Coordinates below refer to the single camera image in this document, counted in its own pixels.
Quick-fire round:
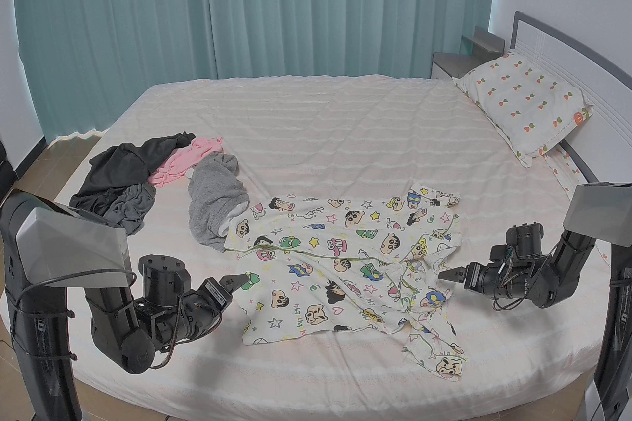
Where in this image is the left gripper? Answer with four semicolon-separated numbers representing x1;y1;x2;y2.
190;274;248;326

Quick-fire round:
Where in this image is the grey sweater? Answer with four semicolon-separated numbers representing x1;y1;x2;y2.
188;153;250;253

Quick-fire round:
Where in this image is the white printed pillow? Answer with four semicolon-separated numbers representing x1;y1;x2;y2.
452;50;593;168

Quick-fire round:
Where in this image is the grey white bedside table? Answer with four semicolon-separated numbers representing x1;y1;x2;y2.
432;26;504;79

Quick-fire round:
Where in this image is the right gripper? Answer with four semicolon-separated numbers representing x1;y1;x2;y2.
438;262;494;295

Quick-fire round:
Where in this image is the white printed pyjama top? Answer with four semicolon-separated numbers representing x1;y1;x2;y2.
224;182;467;383

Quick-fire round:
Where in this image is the black cable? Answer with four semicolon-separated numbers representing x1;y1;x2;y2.
22;267;139;289

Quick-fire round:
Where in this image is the bed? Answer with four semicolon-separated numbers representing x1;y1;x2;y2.
0;11;632;412

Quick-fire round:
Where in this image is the pink garment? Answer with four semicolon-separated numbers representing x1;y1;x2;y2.
148;137;225;187

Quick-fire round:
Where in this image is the black garment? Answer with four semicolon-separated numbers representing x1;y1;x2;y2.
70;131;197;228

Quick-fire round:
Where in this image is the dark grey garment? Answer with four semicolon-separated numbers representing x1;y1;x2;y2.
99;182;157;235

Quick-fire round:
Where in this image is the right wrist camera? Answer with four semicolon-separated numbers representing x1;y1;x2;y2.
489;245;517;266

